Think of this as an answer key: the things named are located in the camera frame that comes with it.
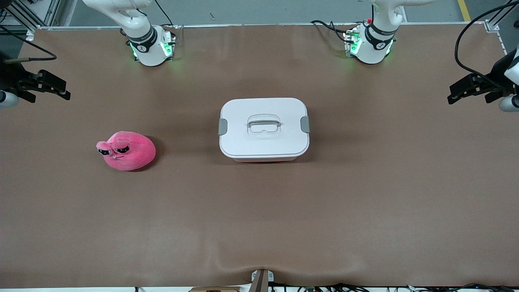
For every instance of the white storage box lid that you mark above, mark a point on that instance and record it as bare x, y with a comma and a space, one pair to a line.
243, 142

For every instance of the grey lid latch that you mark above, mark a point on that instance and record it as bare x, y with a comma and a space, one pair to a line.
222, 127
305, 124

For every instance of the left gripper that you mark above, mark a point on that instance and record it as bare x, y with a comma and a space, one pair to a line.
495, 74

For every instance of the metal mount bracket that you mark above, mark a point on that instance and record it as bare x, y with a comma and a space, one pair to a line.
259, 282

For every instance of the storage box base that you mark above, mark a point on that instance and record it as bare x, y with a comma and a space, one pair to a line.
263, 160

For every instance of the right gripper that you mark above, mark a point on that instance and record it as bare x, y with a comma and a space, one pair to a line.
11, 75

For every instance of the silver table edge rail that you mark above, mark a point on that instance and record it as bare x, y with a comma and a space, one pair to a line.
243, 25

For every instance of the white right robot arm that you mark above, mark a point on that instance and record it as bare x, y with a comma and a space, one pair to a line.
150, 52

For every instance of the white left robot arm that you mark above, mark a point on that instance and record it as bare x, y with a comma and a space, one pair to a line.
373, 48

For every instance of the pink plush toy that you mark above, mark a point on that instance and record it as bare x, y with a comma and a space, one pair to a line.
134, 152

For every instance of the aluminium frame post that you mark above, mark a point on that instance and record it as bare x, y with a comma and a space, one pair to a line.
500, 16
24, 14

